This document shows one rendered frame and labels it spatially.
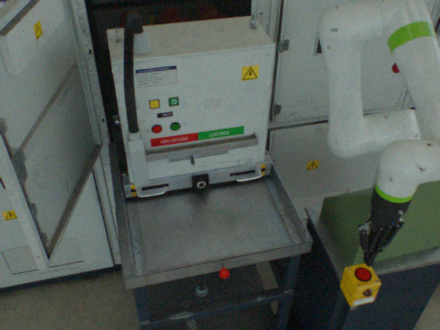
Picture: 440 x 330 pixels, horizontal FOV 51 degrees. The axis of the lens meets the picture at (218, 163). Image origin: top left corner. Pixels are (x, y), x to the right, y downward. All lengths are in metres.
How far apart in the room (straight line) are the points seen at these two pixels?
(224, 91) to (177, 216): 0.46
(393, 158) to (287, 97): 0.96
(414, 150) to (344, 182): 1.40
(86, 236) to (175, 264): 0.89
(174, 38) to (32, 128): 0.50
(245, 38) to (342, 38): 0.33
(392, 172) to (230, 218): 0.68
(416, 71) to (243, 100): 0.55
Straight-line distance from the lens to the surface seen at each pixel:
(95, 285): 2.54
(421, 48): 1.29
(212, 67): 1.43
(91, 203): 2.16
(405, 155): 1.11
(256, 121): 1.59
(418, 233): 1.70
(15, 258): 2.43
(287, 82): 1.96
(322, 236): 1.73
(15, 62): 1.29
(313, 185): 2.42
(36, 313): 2.53
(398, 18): 1.33
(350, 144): 1.54
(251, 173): 1.72
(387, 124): 1.57
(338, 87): 1.42
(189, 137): 1.56
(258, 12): 1.79
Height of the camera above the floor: 2.05
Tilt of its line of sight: 41 degrees down
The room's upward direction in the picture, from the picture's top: 1 degrees clockwise
